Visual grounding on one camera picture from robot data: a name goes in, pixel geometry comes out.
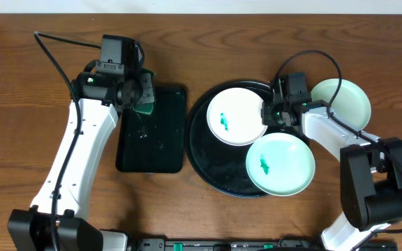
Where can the white plate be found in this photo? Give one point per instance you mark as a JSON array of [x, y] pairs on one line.
[[234, 116]]

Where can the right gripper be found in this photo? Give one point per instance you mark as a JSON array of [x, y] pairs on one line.
[[266, 113]]

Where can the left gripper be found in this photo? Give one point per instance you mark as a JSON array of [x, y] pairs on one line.
[[146, 92]]

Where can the green sponge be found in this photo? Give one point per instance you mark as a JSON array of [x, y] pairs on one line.
[[147, 108]]

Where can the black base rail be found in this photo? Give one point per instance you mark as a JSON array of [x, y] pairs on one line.
[[160, 244]]

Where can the black round tray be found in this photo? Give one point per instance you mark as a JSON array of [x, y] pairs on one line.
[[220, 165]]

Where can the light green plate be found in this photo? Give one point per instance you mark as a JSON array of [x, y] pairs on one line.
[[351, 104], [280, 164]]

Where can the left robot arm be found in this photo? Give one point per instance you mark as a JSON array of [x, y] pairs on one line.
[[57, 216]]

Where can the black rectangular tray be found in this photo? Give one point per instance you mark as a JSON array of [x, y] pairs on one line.
[[154, 143]]

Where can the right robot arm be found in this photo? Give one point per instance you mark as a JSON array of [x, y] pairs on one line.
[[370, 171]]

